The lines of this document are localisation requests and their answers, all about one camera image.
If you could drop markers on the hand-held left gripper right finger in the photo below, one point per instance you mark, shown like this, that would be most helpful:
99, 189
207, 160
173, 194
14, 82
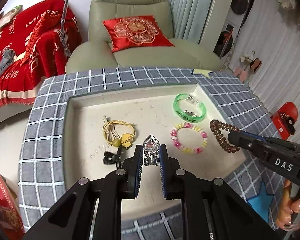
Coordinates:
163, 172

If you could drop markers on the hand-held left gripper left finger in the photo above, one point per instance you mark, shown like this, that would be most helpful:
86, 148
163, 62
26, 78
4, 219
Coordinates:
138, 170

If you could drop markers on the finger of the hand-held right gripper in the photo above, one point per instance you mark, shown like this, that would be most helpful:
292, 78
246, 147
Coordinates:
255, 146

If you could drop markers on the silver heart hair clip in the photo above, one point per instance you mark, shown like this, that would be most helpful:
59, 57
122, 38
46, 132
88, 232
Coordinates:
151, 147

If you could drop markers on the black hair clip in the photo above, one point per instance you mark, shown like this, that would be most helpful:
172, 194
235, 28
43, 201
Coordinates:
110, 158

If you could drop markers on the grey jewelry tray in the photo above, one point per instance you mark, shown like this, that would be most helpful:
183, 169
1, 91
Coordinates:
145, 110

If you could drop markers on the green translucent bangle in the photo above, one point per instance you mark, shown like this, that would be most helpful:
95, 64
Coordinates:
182, 115

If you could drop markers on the person's right hand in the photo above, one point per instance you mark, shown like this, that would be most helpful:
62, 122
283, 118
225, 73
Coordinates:
287, 215

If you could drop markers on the red plastic stool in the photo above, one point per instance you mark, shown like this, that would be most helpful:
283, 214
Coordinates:
282, 122

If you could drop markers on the slipper rack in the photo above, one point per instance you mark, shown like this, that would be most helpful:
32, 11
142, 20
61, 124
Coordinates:
248, 66

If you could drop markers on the white sheer curtain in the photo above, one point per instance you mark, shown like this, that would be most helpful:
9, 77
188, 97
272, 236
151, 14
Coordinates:
275, 42

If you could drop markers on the grey checked tablecloth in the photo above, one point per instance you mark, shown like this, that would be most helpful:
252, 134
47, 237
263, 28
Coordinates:
45, 120

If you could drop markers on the white washing machine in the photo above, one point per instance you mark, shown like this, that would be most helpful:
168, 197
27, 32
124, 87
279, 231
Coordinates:
226, 42

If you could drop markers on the white tumble dryer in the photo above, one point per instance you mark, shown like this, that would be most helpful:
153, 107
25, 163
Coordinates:
238, 1

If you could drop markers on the red embroidered cushion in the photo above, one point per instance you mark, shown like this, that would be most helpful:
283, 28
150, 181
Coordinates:
137, 31

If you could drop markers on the red gift box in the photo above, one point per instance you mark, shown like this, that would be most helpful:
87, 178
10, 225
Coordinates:
2, 205

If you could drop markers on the grey sofa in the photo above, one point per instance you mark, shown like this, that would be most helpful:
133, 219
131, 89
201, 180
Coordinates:
5, 115

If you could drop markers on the grey green curtain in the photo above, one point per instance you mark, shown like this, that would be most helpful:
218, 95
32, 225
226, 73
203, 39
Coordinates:
190, 7

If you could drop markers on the green leather armchair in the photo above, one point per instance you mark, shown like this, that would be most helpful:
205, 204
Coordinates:
130, 7

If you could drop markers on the red sofa blanket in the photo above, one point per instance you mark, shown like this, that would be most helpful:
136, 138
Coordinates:
40, 37

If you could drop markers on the grey clothing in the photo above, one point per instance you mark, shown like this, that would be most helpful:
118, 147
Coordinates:
3, 61

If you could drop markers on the photo print pillow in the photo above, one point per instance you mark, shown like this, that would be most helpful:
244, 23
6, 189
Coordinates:
5, 20

